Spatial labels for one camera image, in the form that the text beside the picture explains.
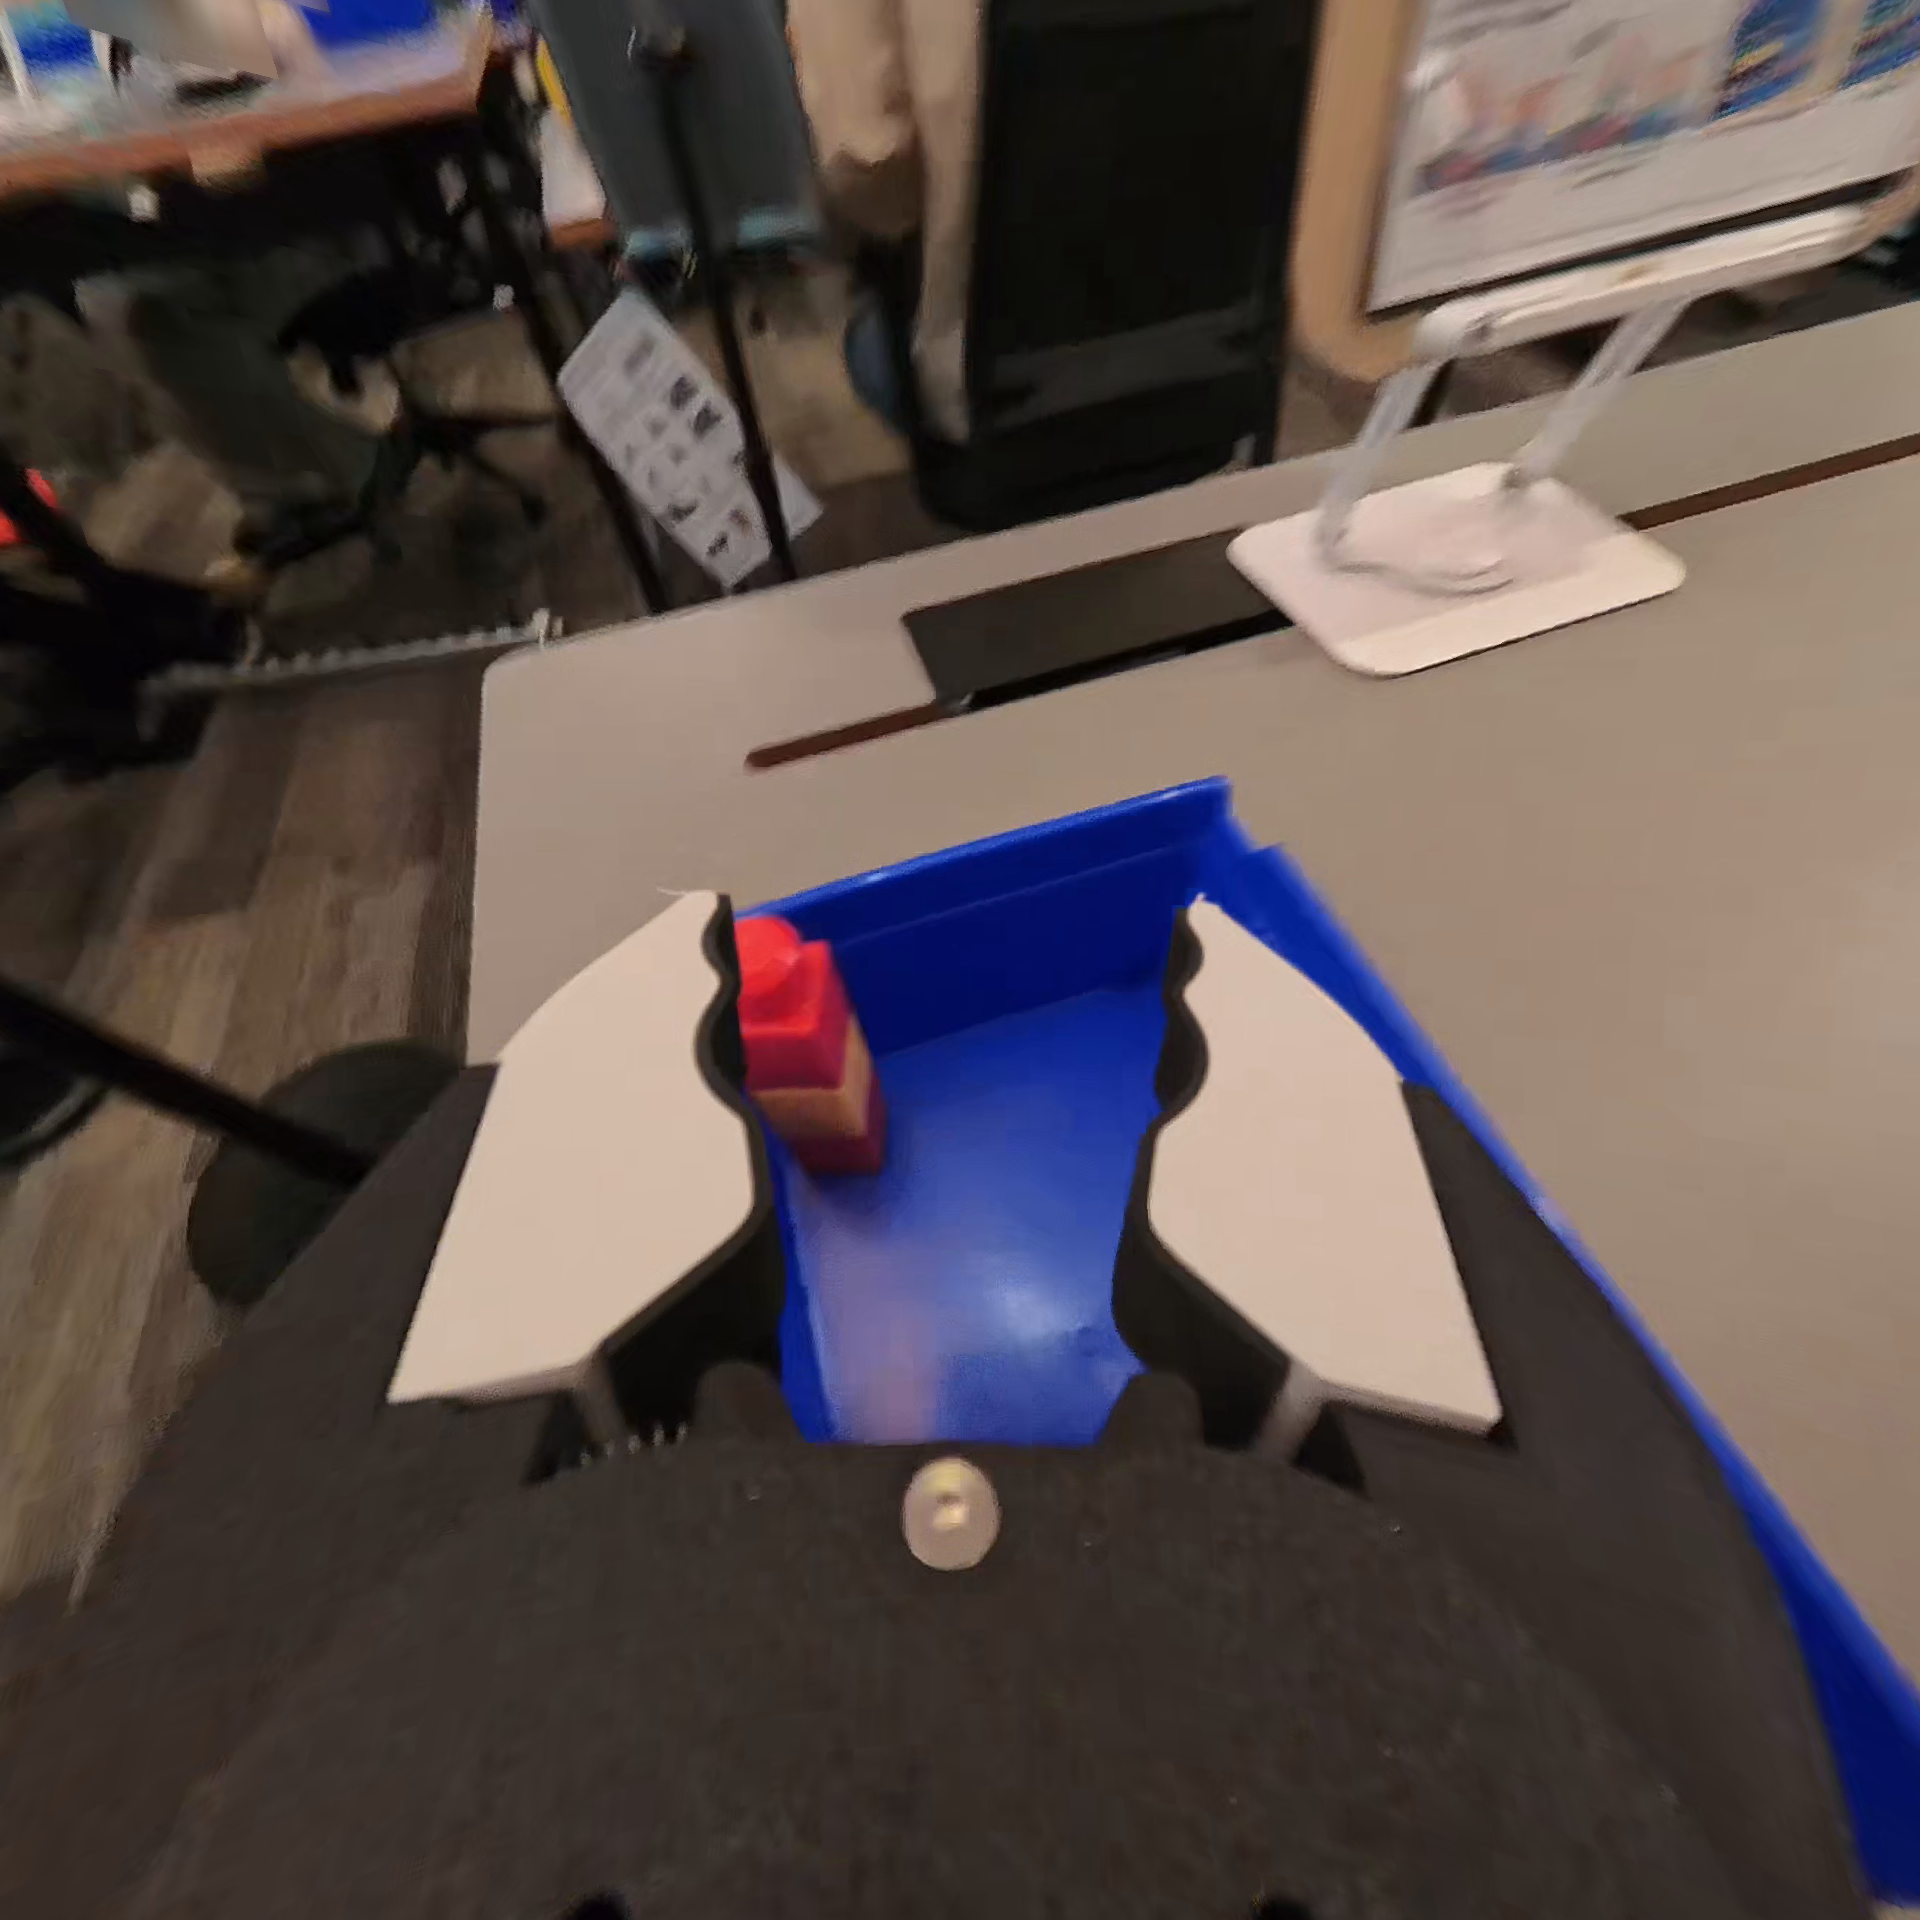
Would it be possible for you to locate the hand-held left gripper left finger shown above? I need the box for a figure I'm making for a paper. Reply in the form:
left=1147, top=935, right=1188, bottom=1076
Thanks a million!
left=385, top=891, right=779, bottom=1444

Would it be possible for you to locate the printed paper sheet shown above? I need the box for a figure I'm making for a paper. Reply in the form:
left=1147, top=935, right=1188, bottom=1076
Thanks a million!
left=556, top=288, right=827, bottom=590

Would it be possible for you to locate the hanging denim garment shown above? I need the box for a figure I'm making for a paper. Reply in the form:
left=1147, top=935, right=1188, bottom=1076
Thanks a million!
left=527, top=0, right=826, bottom=257

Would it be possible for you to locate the blue plastic bin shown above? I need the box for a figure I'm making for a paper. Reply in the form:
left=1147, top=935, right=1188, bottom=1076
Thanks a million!
left=731, top=778, right=1920, bottom=1900

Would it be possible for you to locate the grey cable chain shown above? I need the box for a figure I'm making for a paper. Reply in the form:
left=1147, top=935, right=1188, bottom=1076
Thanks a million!
left=143, top=614, right=564, bottom=704

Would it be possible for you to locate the white laptop stand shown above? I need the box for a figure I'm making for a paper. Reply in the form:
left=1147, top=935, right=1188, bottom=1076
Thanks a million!
left=1228, top=201, right=1913, bottom=681

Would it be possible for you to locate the black mesh office chair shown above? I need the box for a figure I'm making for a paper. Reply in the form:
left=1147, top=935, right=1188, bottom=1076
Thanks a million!
left=912, top=0, right=1322, bottom=531

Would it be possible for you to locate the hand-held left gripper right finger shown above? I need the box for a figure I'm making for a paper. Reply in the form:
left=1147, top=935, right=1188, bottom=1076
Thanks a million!
left=1111, top=895, right=1508, bottom=1466

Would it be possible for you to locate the yellow mega block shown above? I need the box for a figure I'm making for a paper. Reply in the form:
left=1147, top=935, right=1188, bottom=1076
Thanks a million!
left=756, top=1032, right=882, bottom=1145

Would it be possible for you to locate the wooden office desk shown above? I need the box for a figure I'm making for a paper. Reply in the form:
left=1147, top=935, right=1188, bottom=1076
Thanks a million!
left=0, top=30, right=617, bottom=257

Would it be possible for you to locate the hanging beige garment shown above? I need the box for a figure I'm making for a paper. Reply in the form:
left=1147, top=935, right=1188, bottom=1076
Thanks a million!
left=787, top=0, right=985, bottom=443

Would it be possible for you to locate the brown table cable slot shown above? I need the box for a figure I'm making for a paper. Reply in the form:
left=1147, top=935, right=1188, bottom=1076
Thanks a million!
left=746, top=432, right=1920, bottom=776

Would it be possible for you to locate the black table cable flap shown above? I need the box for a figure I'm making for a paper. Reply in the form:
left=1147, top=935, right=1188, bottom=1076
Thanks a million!
left=902, top=532, right=1297, bottom=712

